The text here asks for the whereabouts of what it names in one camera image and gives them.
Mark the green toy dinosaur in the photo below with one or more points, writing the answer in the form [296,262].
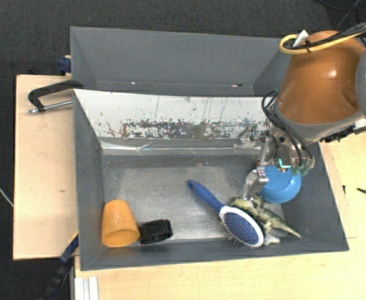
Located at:
[269,219]

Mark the blue round ball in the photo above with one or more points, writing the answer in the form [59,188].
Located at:
[281,186]

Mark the black tape roll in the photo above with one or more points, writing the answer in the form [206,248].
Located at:
[155,231]

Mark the blue and white hairbrush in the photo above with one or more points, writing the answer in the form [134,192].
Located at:
[242,227]

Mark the pale wood board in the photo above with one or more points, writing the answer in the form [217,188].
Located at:
[42,167]

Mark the grey metal bin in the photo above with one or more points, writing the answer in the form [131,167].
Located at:
[170,180]

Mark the small pale grey object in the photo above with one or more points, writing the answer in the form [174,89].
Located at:
[272,240]

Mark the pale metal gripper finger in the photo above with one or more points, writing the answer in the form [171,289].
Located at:
[249,186]
[260,184]

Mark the orange plastic cup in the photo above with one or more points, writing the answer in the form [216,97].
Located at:
[118,223]

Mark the small black screw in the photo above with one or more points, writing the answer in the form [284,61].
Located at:
[362,191]

